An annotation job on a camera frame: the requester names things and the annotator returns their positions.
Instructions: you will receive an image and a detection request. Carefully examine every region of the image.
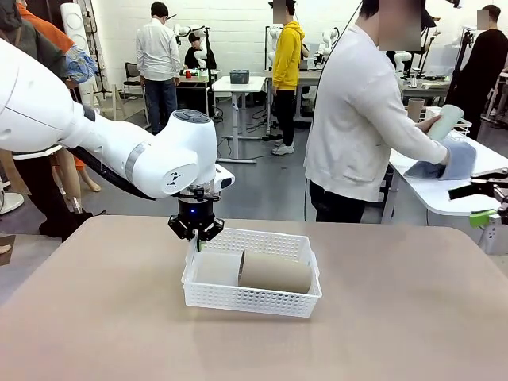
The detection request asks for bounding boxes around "wooden background desk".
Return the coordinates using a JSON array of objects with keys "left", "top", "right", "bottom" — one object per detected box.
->
[{"left": 176, "top": 73, "right": 214, "bottom": 134}]

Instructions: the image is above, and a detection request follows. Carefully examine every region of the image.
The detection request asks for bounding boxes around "white wooden step stand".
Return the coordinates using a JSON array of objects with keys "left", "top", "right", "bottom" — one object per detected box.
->
[{"left": 90, "top": 83, "right": 126, "bottom": 121}]

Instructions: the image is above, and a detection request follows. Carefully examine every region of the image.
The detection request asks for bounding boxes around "seated person in black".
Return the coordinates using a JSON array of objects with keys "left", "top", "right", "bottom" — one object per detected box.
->
[{"left": 184, "top": 32, "right": 218, "bottom": 71}]

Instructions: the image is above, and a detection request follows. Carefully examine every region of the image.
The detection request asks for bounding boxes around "grey long background desk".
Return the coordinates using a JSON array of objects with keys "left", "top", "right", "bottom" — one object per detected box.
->
[{"left": 400, "top": 78, "right": 452, "bottom": 105}]

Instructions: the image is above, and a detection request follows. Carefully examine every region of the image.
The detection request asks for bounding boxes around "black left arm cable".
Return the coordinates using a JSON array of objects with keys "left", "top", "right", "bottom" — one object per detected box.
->
[{"left": 73, "top": 145, "right": 156, "bottom": 202}]

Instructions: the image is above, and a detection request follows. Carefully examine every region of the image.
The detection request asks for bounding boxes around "white wire rack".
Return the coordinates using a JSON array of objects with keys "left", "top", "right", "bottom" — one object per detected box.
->
[{"left": 420, "top": 105, "right": 473, "bottom": 139}]

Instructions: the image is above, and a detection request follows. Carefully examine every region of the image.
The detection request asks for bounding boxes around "person's right forearm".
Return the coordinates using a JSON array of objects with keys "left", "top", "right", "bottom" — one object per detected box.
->
[{"left": 404, "top": 130, "right": 452, "bottom": 166}]

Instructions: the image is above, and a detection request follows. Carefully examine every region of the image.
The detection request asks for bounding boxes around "white perforated plastic basket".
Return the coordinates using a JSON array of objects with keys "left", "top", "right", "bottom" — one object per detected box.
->
[{"left": 180, "top": 226, "right": 323, "bottom": 319}]

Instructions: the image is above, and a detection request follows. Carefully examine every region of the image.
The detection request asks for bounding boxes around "white rounded table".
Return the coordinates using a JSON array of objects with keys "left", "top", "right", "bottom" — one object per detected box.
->
[{"left": 387, "top": 126, "right": 508, "bottom": 255}]

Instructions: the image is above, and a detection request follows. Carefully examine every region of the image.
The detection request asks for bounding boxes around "person's left hand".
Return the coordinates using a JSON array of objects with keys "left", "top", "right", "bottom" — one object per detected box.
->
[{"left": 415, "top": 114, "right": 442, "bottom": 138}]

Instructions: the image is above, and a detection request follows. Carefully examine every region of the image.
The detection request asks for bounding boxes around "person in dark vest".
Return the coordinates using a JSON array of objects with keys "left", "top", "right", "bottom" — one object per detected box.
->
[{"left": 0, "top": 0, "right": 94, "bottom": 241}]

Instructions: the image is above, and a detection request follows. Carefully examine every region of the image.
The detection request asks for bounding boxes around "mannequin in orange clothes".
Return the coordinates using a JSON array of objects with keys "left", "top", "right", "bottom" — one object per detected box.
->
[{"left": 17, "top": 2, "right": 102, "bottom": 214}]

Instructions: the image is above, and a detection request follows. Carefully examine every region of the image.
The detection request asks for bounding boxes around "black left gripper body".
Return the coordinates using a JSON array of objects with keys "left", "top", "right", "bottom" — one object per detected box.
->
[{"left": 177, "top": 198, "right": 217, "bottom": 232}]

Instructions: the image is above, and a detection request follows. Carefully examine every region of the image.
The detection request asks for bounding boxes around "person in white sweater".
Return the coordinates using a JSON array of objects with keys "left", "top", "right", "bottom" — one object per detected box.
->
[{"left": 303, "top": 0, "right": 453, "bottom": 223}]

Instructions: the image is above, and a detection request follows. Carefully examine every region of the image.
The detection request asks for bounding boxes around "small white standing desk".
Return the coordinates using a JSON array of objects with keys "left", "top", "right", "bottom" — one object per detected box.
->
[{"left": 212, "top": 75, "right": 267, "bottom": 164}]

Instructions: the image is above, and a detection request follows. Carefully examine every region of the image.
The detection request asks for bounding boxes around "person in yellow hoodie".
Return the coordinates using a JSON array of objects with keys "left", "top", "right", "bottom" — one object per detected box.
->
[{"left": 271, "top": 0, "right": 306, "bottom": 156}]

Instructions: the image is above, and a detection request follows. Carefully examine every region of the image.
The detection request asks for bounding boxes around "white round stand base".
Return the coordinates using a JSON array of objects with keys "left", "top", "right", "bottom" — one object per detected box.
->
[{"left": 0, "top": 192, "right": 25, "bottom": 216}]

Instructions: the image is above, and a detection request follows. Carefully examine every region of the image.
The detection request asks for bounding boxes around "brown towel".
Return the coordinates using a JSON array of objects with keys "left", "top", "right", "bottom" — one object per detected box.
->
[{"left": 237, "top": 249, "right": 314, "bottom": 294}]

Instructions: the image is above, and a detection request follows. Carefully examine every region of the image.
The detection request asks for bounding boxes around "green towel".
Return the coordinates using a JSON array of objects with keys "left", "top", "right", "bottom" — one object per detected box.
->
[{"left": 427, "top": 103, "right": 465, "bottom": 142}]

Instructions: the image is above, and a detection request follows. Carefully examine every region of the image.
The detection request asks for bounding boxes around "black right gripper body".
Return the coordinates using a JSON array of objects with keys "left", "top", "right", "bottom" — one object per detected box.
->
[{"left": 494, "top": 183, "right": 508, "bottom": 225}]

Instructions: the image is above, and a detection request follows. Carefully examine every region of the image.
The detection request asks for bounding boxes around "blue grey towel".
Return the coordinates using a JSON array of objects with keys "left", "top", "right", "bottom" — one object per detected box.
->
[{"left": 403, "top": 137, "right": 477, "bottom": 182}]

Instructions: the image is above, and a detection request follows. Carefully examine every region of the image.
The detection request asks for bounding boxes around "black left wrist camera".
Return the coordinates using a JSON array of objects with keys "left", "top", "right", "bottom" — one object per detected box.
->
[{"left": 176, "top": 184, "right": 221, "bottom": 202}]

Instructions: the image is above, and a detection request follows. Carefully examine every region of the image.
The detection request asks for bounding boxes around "person in white shirt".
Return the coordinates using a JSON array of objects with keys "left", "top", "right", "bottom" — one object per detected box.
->
[{"left": 135, "top": 2, "right": 182, "bottom": 136}]

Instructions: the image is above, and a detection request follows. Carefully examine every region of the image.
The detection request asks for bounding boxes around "standing person in black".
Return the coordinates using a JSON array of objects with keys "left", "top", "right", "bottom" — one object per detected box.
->
[{"left": 446, "top": 4, "right": 508, "bottom": 142}]

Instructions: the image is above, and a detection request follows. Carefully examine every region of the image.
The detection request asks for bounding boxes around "black mesh chair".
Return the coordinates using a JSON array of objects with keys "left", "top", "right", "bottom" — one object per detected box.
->
[{"left": 123, "top": 62, "right": 144, "bottom": 96}]

